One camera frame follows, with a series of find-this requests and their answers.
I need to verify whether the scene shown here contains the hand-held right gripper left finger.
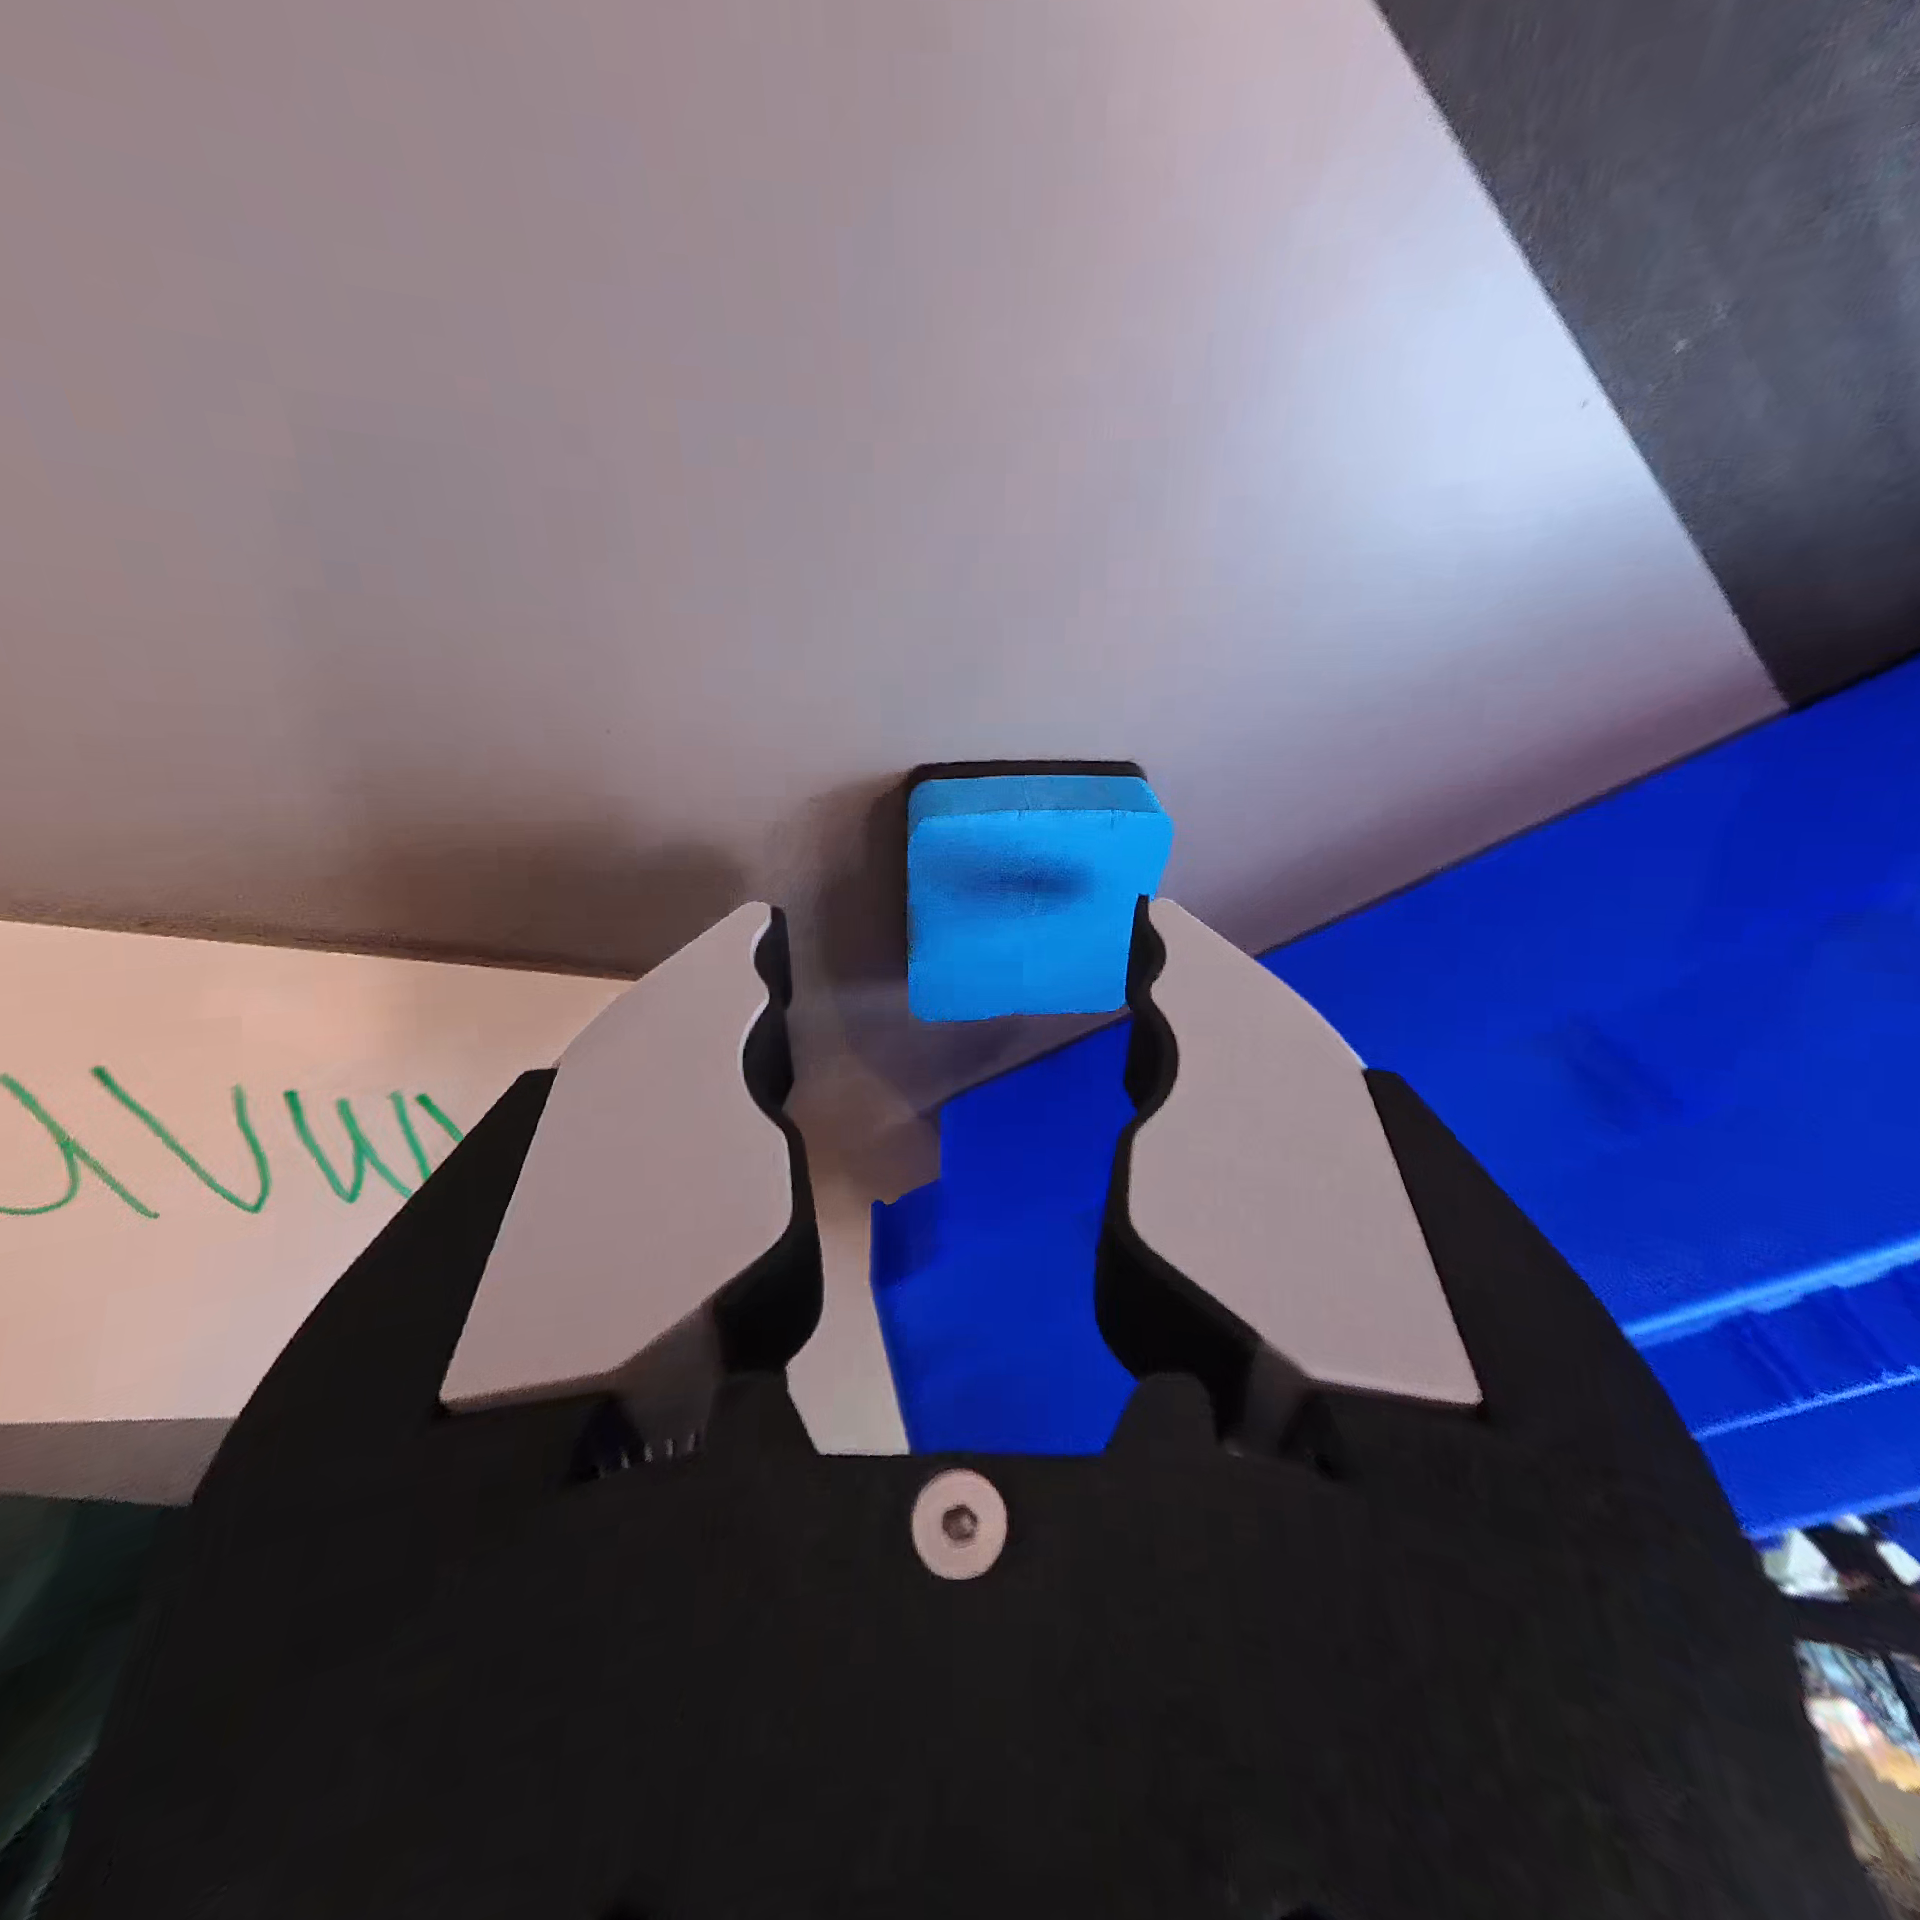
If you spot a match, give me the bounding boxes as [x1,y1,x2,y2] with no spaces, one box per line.
[441,902,829,1412]

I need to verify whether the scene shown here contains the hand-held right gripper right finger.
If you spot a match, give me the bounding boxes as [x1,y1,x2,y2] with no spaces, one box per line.
[1093,892,1487,1412]

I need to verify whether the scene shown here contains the white whiteboard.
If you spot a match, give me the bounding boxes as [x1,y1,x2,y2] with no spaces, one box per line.
[0,913,920,1459]

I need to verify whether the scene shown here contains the blue storage bin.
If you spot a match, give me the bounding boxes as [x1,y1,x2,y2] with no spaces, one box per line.
[882,656,1920,1537]

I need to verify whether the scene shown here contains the blue whiteboard eraser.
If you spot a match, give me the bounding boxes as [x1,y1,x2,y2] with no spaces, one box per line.
[897,759,1176,1030]

